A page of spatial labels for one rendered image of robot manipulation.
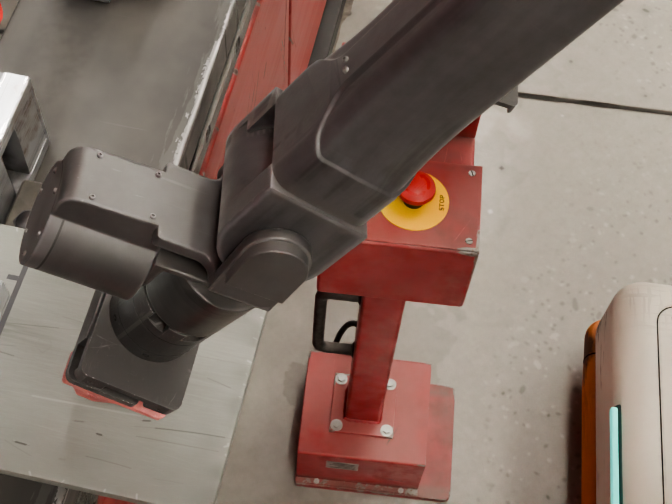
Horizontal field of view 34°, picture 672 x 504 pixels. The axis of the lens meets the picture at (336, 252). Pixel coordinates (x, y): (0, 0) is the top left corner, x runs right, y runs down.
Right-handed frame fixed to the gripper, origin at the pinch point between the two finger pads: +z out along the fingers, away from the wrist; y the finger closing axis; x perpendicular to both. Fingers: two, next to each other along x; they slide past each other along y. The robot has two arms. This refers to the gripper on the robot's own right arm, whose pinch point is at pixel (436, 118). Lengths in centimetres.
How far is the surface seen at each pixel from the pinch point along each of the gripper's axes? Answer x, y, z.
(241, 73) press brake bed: -6.1, 20.0, 9.4
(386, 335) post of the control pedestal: 8.8, -7.9, 34.5
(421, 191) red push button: 11.3, 1.8, -2.4
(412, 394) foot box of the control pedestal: 3, -22, 63
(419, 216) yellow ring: 12.4, 0.9, 0.3
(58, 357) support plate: 41, 32, -14
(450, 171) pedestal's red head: 6.4, -1.9, -0.3
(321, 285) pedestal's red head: 15.9, 7.0, 12.7
